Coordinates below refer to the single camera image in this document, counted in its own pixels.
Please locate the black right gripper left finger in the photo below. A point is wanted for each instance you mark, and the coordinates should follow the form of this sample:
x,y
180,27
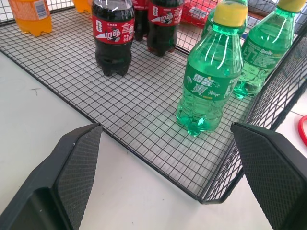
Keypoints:
x,y
72,172

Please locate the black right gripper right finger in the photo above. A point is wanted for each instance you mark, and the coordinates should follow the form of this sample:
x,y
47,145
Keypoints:
x,y
271,172

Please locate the green Sprite bottle yellow cap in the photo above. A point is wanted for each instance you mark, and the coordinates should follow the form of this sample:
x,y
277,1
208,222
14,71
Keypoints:
x,y
266,52
208,79
211,21

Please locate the dark cola bottle red label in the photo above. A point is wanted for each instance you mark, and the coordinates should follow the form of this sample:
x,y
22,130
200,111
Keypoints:
x,y
112,38
163,26
140,19

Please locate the orange soda bottle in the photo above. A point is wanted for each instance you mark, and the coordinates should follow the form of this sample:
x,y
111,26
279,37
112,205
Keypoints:
x,y
82,5
32,15

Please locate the grey cloth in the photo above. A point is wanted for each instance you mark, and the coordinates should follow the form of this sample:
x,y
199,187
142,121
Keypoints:
x,y
263,6

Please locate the red snack package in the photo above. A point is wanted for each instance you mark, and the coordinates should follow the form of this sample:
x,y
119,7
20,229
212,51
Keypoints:
x,y
195,12

